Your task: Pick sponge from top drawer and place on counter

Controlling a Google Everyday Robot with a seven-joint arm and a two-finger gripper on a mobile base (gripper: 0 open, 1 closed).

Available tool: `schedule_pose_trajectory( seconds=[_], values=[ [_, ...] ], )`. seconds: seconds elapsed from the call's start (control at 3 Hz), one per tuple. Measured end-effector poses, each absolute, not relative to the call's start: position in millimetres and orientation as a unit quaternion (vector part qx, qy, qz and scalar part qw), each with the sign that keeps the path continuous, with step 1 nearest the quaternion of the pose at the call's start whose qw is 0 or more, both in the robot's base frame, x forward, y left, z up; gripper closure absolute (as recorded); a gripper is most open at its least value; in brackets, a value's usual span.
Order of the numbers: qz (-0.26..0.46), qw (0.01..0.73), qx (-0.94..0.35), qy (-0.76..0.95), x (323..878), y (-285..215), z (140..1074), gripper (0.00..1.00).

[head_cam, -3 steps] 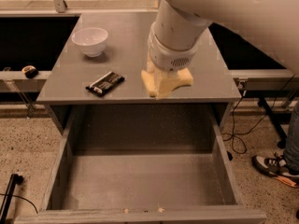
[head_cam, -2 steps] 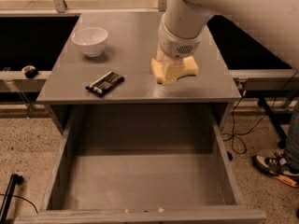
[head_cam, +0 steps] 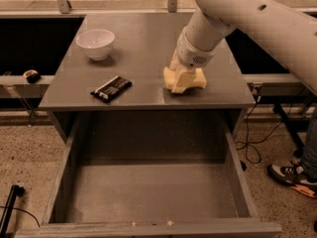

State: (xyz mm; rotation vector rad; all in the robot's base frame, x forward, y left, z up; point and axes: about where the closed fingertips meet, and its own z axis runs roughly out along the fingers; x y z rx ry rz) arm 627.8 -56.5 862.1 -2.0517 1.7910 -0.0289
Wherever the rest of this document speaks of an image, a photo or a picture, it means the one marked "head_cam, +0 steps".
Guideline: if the black white snack packet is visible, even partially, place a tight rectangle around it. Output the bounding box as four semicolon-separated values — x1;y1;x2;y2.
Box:
91;75;132;103

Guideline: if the black floor cable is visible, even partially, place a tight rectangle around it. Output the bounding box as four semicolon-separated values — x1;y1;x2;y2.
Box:
235;94;298;166

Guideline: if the grey orange sneaker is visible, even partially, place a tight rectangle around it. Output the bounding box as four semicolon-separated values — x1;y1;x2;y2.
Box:
266;161;317;198

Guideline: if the grey cabinet counter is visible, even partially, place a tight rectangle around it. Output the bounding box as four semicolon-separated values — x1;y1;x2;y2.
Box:
38;12;257;144

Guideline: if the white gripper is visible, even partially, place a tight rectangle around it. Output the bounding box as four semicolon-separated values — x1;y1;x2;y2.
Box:
169;28;215;94

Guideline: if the yellow wavy sponge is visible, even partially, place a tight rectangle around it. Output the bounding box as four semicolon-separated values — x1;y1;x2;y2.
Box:
163;66;207;91

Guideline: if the grey open top drawer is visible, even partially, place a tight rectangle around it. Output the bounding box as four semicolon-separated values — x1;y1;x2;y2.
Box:
17;110;282;238

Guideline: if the black stand at left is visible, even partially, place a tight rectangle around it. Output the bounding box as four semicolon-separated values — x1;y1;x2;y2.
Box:
0;184;25;238

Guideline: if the blue jeans leg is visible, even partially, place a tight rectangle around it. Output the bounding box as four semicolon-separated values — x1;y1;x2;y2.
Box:
301;108;317;179

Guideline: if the small black round device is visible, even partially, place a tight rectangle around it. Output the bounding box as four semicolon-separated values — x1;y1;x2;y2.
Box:
23;69;41;83

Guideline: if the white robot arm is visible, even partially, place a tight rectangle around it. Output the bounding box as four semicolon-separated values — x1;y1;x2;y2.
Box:
163;0;317;94

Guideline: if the white ceramic bowl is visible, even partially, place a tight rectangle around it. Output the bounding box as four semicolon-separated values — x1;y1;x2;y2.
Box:
75;29;115;60

